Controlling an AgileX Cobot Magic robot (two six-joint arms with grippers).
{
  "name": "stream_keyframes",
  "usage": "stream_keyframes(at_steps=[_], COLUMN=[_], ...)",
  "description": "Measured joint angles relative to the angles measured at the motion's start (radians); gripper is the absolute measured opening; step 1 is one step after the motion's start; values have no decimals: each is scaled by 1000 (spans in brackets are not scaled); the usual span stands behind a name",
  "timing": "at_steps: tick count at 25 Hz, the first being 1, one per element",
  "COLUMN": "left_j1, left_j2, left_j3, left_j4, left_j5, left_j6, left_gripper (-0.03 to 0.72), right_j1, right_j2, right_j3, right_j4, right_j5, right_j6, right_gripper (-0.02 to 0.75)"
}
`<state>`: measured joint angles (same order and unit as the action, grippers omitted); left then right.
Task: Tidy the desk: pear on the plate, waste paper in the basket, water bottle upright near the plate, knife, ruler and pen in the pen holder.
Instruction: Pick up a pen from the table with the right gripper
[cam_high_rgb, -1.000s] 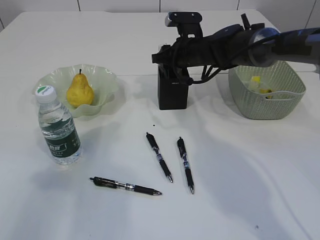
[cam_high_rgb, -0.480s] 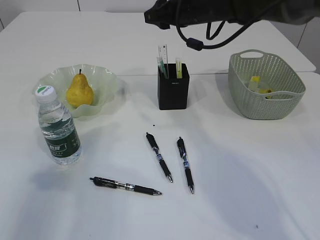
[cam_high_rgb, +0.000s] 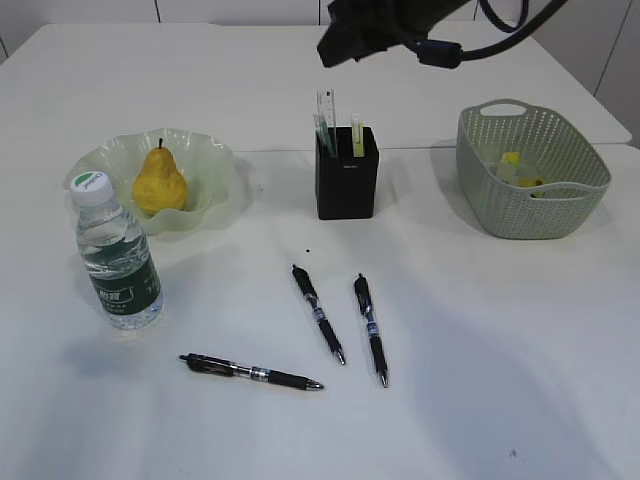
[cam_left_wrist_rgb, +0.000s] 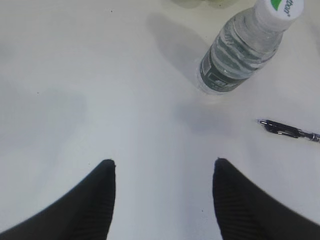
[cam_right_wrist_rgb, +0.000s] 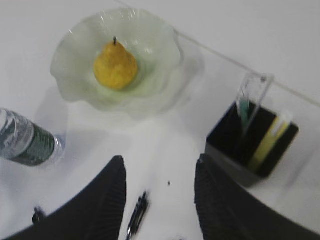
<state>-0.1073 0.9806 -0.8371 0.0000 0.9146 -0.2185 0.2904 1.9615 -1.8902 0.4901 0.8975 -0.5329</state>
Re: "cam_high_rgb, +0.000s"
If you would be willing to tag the black gel pen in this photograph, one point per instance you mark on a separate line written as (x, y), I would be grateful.
(311, 297)
(225, 368)
(366, 307)

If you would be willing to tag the yellow pear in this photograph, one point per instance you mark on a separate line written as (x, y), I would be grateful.
(159, 184)

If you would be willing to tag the clear plastic ruler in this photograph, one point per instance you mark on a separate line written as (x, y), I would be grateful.
(326, 106)

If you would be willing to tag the clear water bottle green label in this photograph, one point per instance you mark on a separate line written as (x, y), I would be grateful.
(115, 253)

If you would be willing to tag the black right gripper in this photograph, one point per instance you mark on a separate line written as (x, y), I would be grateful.
(359, 29)

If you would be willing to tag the green woven plastic basket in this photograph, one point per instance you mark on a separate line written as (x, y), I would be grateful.
(576, 176)

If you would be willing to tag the green utility knife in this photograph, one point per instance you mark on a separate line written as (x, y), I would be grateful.
(323, 133)

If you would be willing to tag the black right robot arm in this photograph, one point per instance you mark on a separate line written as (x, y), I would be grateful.
(427, 14)

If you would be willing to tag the green wavy glass plate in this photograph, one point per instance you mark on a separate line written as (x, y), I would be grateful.
(205, 162)

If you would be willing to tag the yellow utility knife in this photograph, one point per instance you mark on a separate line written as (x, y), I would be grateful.
(357, 135)

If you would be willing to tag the black square pen holder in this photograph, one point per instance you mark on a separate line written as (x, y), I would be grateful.
(345, 185)

